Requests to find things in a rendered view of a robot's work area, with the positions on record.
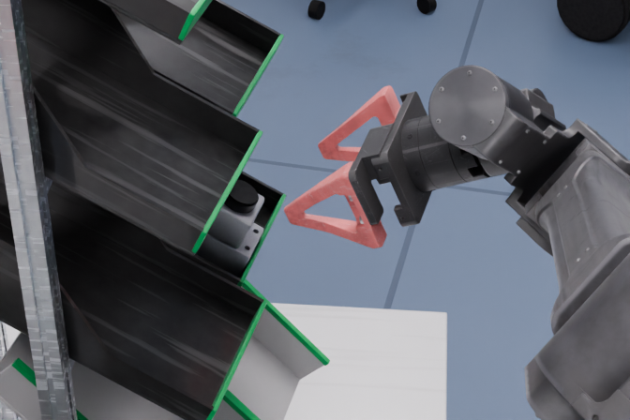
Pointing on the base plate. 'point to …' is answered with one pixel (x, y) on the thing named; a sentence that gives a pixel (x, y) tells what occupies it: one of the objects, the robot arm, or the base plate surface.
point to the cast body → (234, 230)
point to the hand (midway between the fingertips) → (313, 180)
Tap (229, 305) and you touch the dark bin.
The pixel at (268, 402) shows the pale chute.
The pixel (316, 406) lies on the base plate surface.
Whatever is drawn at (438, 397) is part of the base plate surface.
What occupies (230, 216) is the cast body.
